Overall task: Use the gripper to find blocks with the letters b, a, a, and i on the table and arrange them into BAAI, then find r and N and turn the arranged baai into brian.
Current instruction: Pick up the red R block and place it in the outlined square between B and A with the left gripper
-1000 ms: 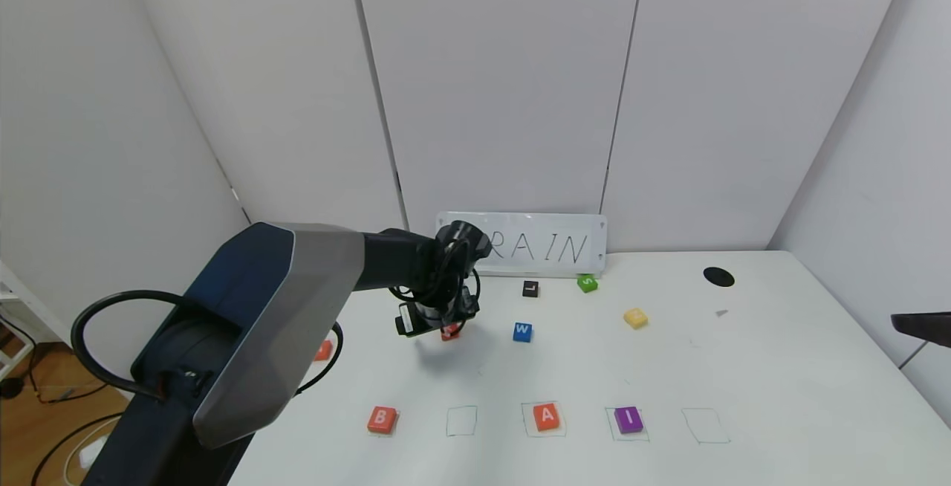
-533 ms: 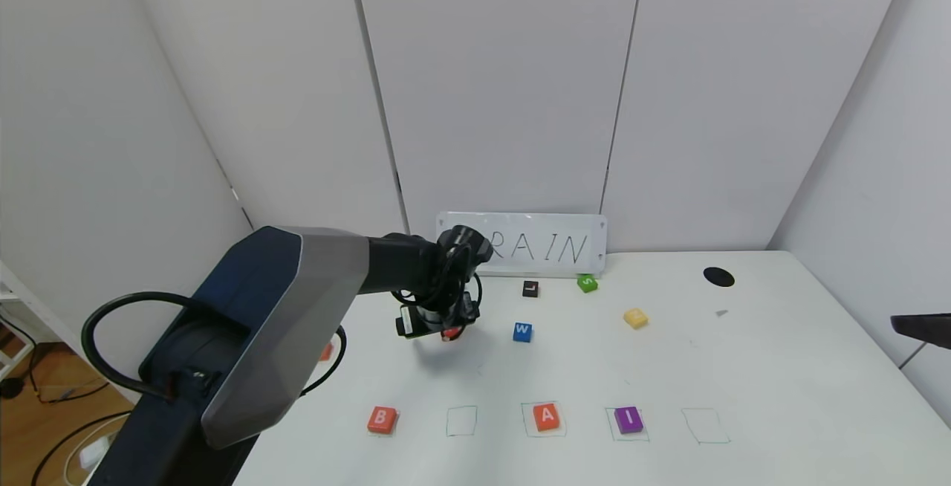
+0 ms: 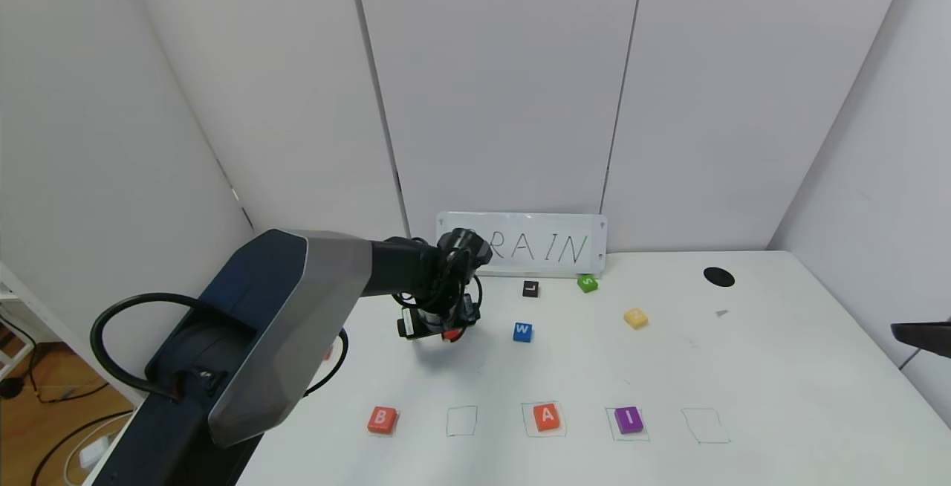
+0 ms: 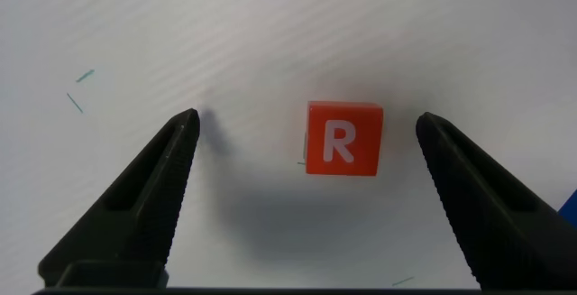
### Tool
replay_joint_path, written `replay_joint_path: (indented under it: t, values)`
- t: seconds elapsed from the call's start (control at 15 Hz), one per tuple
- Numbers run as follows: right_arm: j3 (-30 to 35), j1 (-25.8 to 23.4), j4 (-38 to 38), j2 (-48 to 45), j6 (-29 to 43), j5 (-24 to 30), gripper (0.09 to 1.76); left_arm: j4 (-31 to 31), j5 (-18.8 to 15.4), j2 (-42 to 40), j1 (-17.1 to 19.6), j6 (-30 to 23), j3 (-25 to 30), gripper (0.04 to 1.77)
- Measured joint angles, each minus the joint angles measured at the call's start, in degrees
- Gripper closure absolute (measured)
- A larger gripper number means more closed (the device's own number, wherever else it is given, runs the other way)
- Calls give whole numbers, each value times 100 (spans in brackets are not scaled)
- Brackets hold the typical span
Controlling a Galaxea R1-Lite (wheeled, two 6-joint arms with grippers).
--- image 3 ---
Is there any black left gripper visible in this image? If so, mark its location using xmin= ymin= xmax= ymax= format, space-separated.
xmin=397 ymin=306 xmax=445 ymax=340

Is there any white BRAIN whiteboard sign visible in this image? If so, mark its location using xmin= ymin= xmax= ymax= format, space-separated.
xmin=437 ymin=212 xmax=608 ymax=277

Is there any orange block letter B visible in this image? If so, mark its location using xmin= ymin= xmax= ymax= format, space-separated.
xmin=368 ymin=406 xmax=400 ymax=435

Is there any white power adapter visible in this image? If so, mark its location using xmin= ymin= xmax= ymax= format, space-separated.
xmin=78 ymin=438 xmax=111 ymax=470

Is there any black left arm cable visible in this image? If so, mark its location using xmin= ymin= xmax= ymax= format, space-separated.
xmin=90 ymin=292 xmax=348 ymax=401

